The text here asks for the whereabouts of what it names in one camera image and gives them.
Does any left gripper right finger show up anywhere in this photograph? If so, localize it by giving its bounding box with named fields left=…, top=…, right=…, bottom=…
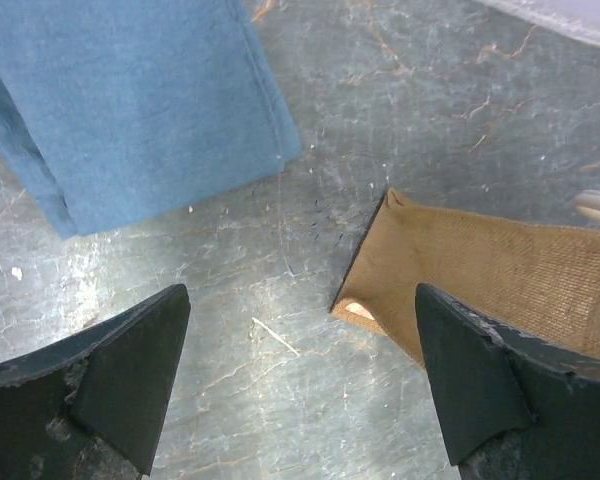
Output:
left=415, top=284, right=600, bottom=479

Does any brown canvas tote bag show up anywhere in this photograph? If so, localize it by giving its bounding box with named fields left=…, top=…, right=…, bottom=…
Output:
left=332, top=189, right=600, bottom=362

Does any blue cloth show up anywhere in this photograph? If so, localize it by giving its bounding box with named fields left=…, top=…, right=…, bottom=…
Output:
left=0, top=1, right=302, bottom=238

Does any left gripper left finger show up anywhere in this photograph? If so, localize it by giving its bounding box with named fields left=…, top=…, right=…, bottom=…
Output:
left=0, top=284, right=190, bottom=479

